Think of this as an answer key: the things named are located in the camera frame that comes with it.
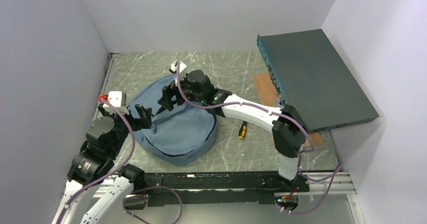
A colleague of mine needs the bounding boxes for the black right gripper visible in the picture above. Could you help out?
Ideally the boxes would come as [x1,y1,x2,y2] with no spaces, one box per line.
[158,72,204,112]

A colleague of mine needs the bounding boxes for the blue student backpack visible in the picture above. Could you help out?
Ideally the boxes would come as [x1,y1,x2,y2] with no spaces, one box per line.
[128,75,217,166]

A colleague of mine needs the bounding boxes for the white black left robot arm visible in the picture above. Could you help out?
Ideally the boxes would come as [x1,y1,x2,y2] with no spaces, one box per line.
[52,103,153,223]

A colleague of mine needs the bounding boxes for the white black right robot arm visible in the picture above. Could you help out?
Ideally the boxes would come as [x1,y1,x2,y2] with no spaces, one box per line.
[158,70,308,191]

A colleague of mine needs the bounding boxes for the yellow black screwdriver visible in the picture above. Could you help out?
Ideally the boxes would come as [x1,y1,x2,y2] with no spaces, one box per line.
[238,121,248,139]

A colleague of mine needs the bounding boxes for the brown wooden board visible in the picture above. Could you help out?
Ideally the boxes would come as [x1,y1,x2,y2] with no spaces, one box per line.
[252,73,324,148]

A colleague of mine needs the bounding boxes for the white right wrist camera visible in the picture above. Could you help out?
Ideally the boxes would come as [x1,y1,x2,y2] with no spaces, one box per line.
[169,61,187,76]

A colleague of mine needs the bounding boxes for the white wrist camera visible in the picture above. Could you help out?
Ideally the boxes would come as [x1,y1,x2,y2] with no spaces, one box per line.
[169,61,187,76]
[98,91,130,115]

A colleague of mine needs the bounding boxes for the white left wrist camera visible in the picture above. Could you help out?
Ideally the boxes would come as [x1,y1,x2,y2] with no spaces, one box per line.
[98,91,130,115]

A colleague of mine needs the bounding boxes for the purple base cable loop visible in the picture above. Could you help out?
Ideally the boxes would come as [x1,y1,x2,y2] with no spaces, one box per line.
[122,186,183,224]

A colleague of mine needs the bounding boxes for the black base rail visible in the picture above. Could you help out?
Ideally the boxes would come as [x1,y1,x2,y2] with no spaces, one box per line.
[135,171,310,207]

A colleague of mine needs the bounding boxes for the dark teal network switch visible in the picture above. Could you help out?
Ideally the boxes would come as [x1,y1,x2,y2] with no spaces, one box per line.
[257,29,379,132]

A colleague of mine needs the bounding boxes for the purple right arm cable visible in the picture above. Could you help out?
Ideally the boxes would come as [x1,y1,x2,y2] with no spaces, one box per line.
[175,61,343,216]

